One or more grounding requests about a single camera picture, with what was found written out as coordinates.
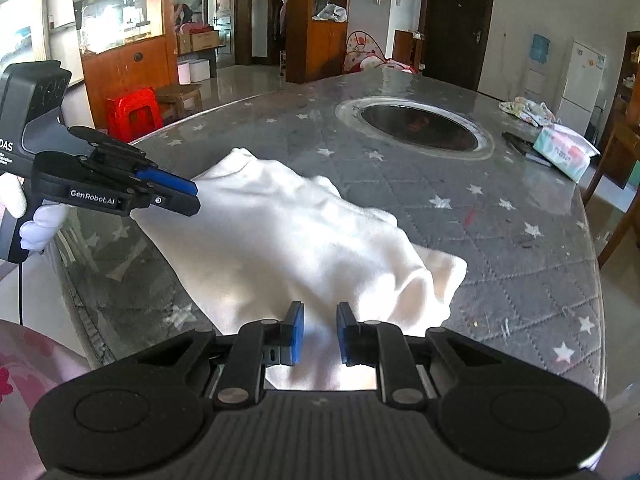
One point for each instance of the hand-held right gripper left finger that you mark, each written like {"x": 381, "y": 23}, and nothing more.
{"x": 296, "y": 332}

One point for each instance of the person's left hand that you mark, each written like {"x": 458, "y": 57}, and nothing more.
{"x": 45, "y": 225}

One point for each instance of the cream sweatshirt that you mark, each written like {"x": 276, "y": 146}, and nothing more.
{"x": 290, "y": 240}

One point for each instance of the low wooden stool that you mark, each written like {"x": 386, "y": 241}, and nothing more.
{"x": 180, "y": 97}

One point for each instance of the large glass-front wooden cabinet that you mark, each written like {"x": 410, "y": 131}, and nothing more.
{"x": 125, "y": 70}

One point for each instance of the wooden cabinet with open shelves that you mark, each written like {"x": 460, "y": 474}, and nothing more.
{"x": 320, "y": 50}

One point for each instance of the pastel tissue pack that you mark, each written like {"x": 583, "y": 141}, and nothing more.
{"x": 565, "y": 152}

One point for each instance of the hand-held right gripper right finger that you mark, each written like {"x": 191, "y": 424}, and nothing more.
{"x": 344, "y": 335}

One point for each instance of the colourful patterned cloth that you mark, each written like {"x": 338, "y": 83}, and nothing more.
{"x": 527, "y": 110}

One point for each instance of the white plastic bag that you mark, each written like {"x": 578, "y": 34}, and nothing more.
{"x": 330, "y": 12}

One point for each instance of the dark wooden door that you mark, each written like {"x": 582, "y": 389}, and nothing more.
{"x": 457, "y": 25}

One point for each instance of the water dispenser with blue bottle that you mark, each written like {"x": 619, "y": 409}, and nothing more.
{"x": 537, "y": 55}

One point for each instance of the pink floral clothing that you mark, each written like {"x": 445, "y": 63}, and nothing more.
{"x": 25, "y": 400}

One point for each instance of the pink play tent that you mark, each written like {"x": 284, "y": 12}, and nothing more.
{"x": 365, "y": 55}

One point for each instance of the small dark shoe cabinet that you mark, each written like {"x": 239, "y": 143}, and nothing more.
{"x": 407, "y": 50}

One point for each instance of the white storage bins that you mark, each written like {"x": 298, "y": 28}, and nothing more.
{"x": 194, "y": 71}

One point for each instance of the tall wooden display shelf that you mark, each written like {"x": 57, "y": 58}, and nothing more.
{"x": 631, "y": 70}

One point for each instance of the round black induction cooktop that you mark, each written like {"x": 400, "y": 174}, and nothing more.
{"x": 420, "y": 127}

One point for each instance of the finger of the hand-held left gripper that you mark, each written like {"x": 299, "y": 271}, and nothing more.
{"x": 170, "y": 182}
{"x": 175, "y": 204}

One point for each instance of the white refrigerator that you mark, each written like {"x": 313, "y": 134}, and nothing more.
{"x": 582, "y": 85}

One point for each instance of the cardboard box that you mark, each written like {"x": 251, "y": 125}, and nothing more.
{"x": 200, "y": 40}

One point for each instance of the red plastic stool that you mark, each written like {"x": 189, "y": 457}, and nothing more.
{"x": 132, "y": 112}

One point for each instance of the dark wooden console table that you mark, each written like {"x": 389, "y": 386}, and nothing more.
{"x": 620, "y": 160}

